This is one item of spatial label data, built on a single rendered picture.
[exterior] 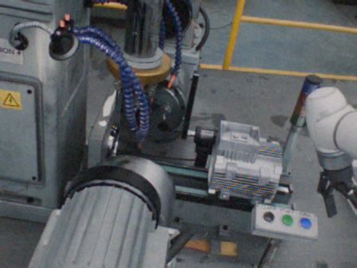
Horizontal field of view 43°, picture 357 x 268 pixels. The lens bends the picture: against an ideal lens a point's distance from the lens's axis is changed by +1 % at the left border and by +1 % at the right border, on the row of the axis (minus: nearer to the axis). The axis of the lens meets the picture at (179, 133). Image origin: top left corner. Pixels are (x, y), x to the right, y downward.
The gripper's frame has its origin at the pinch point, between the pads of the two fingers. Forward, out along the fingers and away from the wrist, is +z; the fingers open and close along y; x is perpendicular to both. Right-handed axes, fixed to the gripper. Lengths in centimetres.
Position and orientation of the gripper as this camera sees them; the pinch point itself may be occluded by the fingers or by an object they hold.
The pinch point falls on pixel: (349, 222)
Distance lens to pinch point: 139.5
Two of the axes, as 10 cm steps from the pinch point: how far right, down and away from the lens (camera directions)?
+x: -8.6, 4.4, -2.7
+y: -4.1, -2.6, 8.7
